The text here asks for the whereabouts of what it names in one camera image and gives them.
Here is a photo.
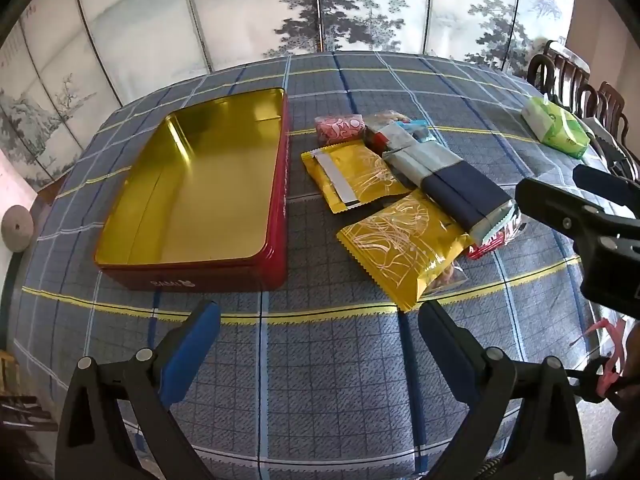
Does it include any blue plaid tablecloth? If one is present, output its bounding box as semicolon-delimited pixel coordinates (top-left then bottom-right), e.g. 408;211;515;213
12;50;640;480

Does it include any yellow snack packet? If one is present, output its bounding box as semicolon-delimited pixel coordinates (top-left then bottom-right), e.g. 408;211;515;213
336;190;473;312

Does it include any red snack packet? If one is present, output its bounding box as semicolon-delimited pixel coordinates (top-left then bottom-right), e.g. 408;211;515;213
465;220;527;261

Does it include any round wooden disc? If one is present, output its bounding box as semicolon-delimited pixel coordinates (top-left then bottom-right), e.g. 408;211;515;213
0;205;35;252

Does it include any dark wooden chair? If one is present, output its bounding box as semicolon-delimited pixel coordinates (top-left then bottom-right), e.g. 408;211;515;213
592;80;640;182
527;40;603;117

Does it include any grey navy snack packet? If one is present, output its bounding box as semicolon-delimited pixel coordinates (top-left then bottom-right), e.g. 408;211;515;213
382;147;488;237
397;132;523;242

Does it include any yellow packet with silver strip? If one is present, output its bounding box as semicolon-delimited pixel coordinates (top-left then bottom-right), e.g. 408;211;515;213
300;141;413;215

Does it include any clear packet dark snack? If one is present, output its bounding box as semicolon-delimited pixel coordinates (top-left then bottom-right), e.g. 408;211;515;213
362;109;433;157

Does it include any wooden rack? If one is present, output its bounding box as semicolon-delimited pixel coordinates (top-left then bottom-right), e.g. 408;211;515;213
0;350;60;432

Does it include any painted folding screen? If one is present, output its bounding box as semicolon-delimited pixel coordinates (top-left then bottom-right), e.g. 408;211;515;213
0;0;577;196

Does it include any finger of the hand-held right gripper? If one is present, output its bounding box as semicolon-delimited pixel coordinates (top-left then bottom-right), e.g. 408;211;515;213
515;175;640;247
572;163;640;207

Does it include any black cable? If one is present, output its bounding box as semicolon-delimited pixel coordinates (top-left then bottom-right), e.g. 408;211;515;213
565;355;640;407

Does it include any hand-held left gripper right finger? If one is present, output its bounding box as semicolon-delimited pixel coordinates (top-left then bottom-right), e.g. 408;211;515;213
417;300;588;480

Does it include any pink patterned snack packet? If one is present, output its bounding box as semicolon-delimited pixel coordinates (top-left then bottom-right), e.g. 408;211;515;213
315;114;367;145

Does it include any green tissue pack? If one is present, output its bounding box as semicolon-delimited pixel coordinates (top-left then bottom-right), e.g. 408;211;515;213
520;94;595;160

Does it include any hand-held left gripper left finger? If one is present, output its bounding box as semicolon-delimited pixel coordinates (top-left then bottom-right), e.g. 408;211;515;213
55;300;222;480

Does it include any clear packet of peanuts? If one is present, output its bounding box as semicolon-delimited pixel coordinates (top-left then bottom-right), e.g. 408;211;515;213
427;255;471;292

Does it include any red tin box gold interior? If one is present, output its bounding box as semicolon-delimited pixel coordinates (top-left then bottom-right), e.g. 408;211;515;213
94;87;291;292

